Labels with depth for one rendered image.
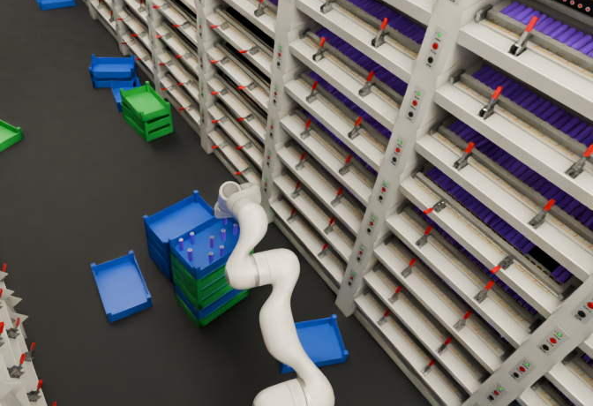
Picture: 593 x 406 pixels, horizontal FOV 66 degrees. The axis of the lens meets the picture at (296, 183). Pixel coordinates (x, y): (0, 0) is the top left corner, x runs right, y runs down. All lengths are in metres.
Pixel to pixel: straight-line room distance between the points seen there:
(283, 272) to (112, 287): 1.22
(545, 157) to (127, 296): 1.87
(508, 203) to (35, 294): 2.06
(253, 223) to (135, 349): 1.05
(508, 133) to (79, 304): 1.95
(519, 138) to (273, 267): 0.77
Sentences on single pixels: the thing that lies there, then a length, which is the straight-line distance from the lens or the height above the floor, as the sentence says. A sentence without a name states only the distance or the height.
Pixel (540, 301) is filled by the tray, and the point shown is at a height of 0.93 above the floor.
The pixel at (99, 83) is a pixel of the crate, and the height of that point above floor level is 0.04.
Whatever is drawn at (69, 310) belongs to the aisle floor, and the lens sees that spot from 2.41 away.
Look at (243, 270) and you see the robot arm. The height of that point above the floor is 0.87.
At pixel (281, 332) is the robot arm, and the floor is 0.78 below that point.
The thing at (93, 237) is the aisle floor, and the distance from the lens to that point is 2.64.
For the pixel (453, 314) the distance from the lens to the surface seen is 1.83.
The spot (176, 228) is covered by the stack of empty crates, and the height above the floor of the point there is 0.24.
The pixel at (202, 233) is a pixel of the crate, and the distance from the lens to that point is 2.05.
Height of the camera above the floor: 1.99
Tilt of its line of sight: 44 degrees down
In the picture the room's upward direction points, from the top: 10 degrees clockwise
